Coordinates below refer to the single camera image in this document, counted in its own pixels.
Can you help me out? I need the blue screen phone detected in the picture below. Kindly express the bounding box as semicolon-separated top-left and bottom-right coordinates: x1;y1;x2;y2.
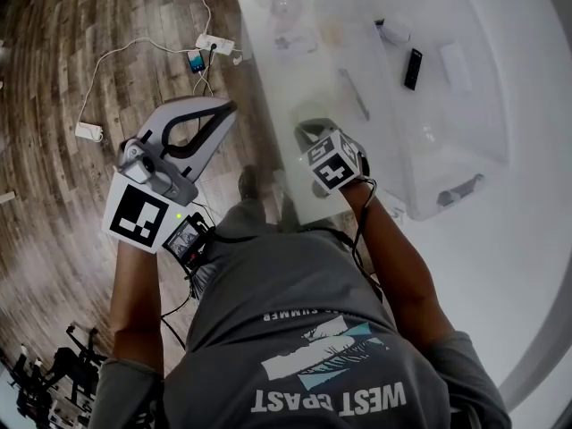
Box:
186;49;207;74

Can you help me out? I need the white power strip cable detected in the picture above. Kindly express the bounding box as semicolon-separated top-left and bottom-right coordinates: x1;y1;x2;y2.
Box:
195;0;215;38

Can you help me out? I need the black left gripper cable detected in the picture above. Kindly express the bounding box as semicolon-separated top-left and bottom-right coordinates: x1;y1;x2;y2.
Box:
159;274;202;350

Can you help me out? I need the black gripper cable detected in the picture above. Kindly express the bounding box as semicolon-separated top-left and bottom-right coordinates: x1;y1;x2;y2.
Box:
159;274;202;350
332;176;385;306

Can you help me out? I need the clear glass vessel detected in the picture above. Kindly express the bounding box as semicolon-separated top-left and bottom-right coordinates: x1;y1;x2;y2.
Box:
267;0;309;26

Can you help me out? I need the white rounded object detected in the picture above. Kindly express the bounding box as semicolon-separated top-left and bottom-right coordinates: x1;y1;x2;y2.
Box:
380;18;412;46

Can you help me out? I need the person's left forearm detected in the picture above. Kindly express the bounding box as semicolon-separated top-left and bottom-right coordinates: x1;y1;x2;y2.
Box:
109;239;164;368

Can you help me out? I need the black waist monitor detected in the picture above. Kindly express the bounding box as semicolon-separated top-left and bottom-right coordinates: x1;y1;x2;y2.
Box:
161;214;211;270

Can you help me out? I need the white power adapter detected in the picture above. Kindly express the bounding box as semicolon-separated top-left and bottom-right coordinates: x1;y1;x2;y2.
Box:
74;122;104;143

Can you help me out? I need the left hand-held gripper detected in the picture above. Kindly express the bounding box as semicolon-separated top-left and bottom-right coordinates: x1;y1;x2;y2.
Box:
100;96;238;256

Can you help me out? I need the person's right forearm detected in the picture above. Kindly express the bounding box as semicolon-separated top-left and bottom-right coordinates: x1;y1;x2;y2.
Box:
341;179;455;352

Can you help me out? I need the small clear packet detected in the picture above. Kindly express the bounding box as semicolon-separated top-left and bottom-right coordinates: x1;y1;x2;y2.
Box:
272;33;318;55

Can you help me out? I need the white adapter cable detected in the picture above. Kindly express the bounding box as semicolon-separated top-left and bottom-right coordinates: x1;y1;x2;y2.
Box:
78;36;200;127

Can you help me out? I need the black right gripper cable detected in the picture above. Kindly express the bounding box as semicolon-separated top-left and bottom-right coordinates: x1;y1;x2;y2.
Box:
332;176;385;306

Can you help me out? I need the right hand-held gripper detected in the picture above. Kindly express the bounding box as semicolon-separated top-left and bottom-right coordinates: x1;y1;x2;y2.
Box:
292;118;371;198

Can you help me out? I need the white power strip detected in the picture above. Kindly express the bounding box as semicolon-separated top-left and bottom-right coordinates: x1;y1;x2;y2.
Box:
195;32;236;56

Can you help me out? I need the clear plastic storage bin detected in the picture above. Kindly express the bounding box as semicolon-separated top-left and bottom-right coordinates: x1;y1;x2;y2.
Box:
312;0;511;222

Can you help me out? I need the black remote control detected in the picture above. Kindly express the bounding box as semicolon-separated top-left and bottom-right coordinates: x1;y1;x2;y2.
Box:
403;47;425;91

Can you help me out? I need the black office chair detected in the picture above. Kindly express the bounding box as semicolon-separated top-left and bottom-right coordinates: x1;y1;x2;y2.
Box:
53;324;108;392

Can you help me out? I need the person's left black shoe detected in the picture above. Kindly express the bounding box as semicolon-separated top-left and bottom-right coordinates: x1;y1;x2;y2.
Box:
237;165;265;200

